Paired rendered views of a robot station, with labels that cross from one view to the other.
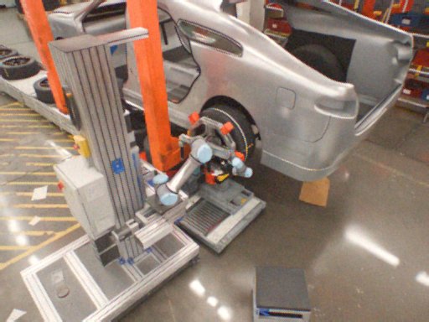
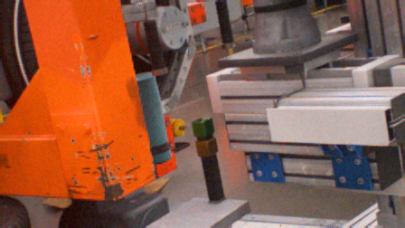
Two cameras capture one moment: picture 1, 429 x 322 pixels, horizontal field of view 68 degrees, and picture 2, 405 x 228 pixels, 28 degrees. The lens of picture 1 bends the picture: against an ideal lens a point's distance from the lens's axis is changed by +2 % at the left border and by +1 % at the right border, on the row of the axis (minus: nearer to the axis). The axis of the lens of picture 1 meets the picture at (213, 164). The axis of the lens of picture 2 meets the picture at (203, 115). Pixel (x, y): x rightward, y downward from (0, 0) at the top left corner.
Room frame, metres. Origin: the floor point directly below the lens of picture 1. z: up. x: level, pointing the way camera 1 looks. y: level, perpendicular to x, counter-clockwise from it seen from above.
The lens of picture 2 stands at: (2.50, 2.46, 1.07)
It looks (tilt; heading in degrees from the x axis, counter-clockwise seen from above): 12 degrees down; 267
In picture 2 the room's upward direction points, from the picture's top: 11 degrees counter-clockwise
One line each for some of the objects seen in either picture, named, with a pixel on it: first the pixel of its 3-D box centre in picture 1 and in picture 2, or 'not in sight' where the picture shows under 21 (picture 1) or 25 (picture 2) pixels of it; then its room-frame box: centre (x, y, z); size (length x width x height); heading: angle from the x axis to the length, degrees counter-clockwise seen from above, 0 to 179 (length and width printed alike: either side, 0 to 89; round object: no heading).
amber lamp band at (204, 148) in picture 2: not in sight; (206, 147); (2.42, 0.57, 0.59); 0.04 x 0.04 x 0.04; 49
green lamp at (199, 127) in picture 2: not in sight; (202, 127); (2.42, 0.57, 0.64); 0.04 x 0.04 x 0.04; 49
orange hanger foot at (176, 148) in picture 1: (185, 139); (10, 125); (2.92, 0.31, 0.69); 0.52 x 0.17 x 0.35; 139
